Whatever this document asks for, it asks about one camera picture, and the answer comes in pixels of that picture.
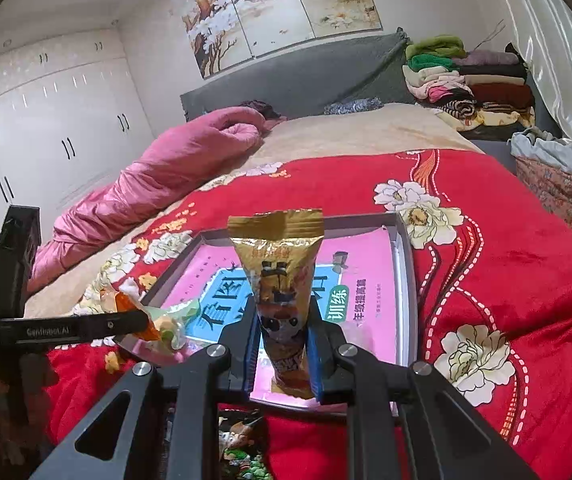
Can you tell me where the light green pastry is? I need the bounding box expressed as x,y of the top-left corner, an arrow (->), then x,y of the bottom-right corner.
114,292 -> 201,361

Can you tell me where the yellow snack bar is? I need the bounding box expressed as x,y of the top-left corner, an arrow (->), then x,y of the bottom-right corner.
227,209 -> 324,399

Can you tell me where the black green pea snack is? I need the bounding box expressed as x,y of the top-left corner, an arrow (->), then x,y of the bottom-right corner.
219,410 -> 273,480

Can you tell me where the dark shallow tray box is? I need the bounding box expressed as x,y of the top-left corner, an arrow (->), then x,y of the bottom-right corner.
115,211 -> 419,411

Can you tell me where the pink Chinese workbook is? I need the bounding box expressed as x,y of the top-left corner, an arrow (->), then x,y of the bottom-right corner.
160,224 -> 400,409

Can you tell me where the red floral blanket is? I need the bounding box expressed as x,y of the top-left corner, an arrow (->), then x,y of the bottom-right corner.
39,148 -> 572,480

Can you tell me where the pink quilt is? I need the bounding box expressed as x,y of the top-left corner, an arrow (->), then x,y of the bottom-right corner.
28,106 -> 266,294

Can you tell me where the white wardrobe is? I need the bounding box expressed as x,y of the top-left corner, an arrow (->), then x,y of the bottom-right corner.
0,29 -> 153,240

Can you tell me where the beige bed sheet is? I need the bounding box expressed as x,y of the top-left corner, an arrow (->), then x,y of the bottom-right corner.
24,103 -> 474,318

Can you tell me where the pale blue crumpled cloth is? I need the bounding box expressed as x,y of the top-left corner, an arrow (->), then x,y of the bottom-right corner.
507,126 -> 572,174

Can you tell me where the blue patterned cloth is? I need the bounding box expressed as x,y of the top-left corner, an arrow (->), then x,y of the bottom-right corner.
324,98 -> 383,115

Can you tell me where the stack of folded clothes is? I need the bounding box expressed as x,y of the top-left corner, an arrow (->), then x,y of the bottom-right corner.
402,35 -> 536,132

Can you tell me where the grey headboard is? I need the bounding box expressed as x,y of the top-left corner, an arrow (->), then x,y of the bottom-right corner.
181,28 -> 415,120

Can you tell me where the floral wall painting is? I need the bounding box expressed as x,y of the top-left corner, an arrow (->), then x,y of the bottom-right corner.
177,0 -> 382,79

